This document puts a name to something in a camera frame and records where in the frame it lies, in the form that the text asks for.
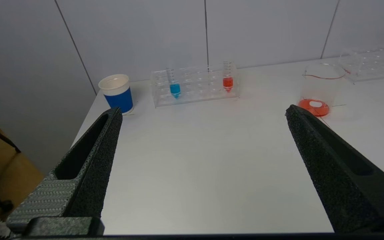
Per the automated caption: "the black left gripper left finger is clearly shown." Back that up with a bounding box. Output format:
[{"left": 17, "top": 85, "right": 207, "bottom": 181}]
[{"left": 6, "top": 107, "right": 123, "bottom": 231}]

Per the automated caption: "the clear glass beaker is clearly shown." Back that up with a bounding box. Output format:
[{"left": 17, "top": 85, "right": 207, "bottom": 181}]
[{"left": 302, "top": 63, "right": 346, "bottom": 117}]

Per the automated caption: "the test tube with blue pigment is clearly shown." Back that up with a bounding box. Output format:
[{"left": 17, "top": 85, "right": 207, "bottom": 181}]
[{"left": 166, "top": 68, "right": 181, "bottom": 99}]

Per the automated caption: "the blue and white paper cup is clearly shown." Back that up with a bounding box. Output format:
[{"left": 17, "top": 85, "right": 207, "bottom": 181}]
[{"left": 98, "top": 74, "right": 134, "bottom": 115}]

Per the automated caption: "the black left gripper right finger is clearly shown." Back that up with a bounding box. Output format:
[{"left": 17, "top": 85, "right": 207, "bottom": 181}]
[{"left": 285, "top": 105, "right": 384, "bottom": 233}]

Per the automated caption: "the clear acrylic test tube rack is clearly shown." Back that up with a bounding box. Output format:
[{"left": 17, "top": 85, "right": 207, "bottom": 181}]
[
  {"left": 339, "top": 43, "right": 384, "bottom": 83},
  {"left": 151, "top": 63, "right": 240, "bottom": 108}
]

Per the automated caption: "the test tube with orange-red pigment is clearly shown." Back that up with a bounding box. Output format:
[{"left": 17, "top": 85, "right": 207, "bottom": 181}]
[{"left": 222, "top": 61, "right": 234, "bottom": 93}]

